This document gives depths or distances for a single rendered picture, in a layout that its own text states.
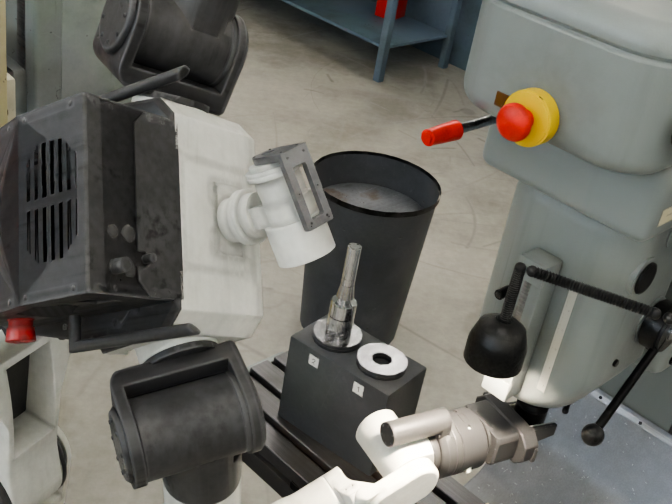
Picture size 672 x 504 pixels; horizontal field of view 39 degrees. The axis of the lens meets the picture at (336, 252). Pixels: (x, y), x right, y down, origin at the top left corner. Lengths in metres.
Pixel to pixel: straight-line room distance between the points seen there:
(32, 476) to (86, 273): 0.64
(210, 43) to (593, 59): 0.42
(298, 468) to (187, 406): 0.73
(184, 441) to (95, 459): 2.05
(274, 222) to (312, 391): 0.76
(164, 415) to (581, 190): 0.53
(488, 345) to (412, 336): 2.62
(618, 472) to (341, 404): 0.51
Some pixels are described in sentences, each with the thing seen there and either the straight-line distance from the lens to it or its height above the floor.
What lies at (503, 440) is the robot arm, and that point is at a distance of 1.38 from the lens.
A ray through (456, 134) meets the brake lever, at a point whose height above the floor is 1.70.
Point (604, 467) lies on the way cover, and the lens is 1.84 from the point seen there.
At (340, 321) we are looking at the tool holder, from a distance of 1.68.
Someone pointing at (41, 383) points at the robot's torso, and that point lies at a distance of 1.47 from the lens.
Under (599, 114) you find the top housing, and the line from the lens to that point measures 1.00.
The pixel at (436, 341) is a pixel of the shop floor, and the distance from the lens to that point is 3.76.
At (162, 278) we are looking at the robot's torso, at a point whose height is 1.58.
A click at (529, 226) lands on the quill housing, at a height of 1.57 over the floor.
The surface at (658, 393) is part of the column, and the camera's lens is 1.79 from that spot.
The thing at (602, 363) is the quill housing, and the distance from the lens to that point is 1.29.
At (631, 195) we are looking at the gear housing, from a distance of 1.11.
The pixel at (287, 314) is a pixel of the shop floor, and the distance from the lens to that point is 3.74.
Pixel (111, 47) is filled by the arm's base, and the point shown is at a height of 1.73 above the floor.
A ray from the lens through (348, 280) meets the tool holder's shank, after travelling 1.65.
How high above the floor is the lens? 2.11
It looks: 30 degrees down
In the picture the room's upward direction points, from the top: 10 degrees clockwise
